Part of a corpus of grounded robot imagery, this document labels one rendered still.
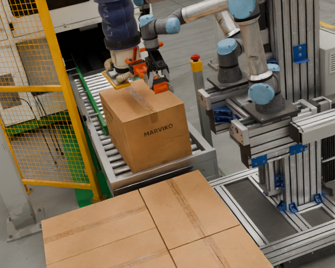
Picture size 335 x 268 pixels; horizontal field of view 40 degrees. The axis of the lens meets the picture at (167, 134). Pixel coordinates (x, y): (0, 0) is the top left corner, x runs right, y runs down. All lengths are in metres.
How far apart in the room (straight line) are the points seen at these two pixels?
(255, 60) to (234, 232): 0.86
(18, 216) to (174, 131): 1.48
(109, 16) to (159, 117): 0.66
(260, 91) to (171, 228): 0.86
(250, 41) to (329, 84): 0.72
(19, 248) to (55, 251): 1.08
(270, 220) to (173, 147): 0.76
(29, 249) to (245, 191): 1.61
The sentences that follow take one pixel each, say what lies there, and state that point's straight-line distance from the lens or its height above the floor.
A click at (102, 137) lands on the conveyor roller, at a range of 3.50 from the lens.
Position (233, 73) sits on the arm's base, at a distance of 2.74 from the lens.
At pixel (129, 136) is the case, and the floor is 0.85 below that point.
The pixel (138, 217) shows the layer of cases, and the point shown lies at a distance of 2.57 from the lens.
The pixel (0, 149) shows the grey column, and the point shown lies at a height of 0.71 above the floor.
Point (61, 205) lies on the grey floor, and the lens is 3.86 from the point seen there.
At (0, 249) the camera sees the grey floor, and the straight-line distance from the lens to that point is 3.67.
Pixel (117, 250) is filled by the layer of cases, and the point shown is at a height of 0.54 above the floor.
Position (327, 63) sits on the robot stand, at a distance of 2.61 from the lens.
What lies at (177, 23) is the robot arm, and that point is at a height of 1.54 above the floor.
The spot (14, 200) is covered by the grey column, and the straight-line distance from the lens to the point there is 3.61.
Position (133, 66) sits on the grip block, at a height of 1.26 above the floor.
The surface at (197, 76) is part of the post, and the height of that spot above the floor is 0.90.
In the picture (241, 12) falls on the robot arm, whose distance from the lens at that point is 2.03.
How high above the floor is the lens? 2.10
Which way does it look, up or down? 28 degrees down
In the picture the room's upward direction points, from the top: 11 degrees counter-clockwise
